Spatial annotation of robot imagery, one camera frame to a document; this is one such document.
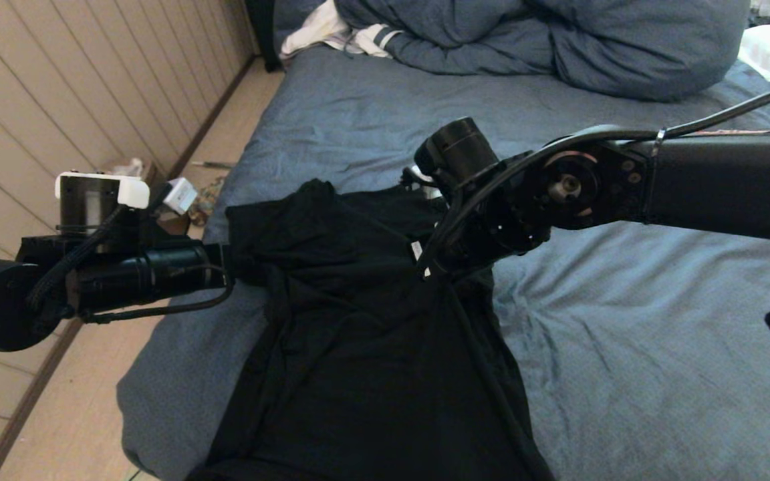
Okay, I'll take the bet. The black printed t-shirt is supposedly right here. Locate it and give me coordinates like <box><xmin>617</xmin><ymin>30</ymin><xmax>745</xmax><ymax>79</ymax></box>
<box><xmin>188</xmin><ymin>178</ymin><xmax>555</xmax><ymax>481</ymax></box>

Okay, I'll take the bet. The brown trash bin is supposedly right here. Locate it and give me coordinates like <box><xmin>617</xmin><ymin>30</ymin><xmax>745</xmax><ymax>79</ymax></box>
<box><xmin>108</xmin><ymin>158</ymin><xmax>188</xmax><ymax>236</ymax></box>

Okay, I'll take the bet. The blue bunched duvet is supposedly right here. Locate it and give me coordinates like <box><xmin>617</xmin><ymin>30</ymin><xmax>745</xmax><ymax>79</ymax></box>
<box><xmin>332</xmin><ymin>0</ymin><xmax>751</xmax><ymax>102</ymax></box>

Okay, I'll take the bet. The bed with blue sheet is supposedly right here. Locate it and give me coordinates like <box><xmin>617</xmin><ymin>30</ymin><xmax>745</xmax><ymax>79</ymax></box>
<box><xmin>116</xmin><ymin>45</ymin><xmax>770</xmax><ymax>481</ymax></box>

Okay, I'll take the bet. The black bedside furniture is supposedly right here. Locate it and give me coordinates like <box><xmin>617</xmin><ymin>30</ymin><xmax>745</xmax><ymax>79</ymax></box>
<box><xmin>245</xmin><ymin>0</ymin><xmax>283</xmax><ymax>73</ymax></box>

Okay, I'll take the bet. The white striped garment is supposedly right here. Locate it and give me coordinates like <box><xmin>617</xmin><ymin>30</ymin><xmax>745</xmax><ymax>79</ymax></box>
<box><xmin>281</xmin><ymin>0</ymin><xmax>402</xmax><ymax>59</ymax></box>

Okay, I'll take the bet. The black left gripper cable loop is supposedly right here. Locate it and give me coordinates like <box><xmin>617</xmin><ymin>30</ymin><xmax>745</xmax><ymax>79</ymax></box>
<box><xmin>81</xmin><ymin>264</ymin><xmax>235</xmax><ymax>325</ymax></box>

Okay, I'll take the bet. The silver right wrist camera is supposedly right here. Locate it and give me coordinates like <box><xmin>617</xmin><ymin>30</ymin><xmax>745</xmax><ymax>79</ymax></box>
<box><xmin>400</xmin><ymin>167</ymin><xmax>442</xmax><ymax>201</ymax></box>

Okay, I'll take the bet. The colourful rope toy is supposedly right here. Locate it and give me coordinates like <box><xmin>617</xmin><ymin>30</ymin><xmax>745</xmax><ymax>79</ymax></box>
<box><xmin>188</xmin><ymin>175</ymin><xmax>227</xmax><ymax>226</ymax></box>

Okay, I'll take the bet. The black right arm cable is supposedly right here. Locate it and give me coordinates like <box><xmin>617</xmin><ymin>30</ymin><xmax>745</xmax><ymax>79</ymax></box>
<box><xmin>415</xmin><ymin>75</ymin><xmax>770</xmax><ymax>278</ymax></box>

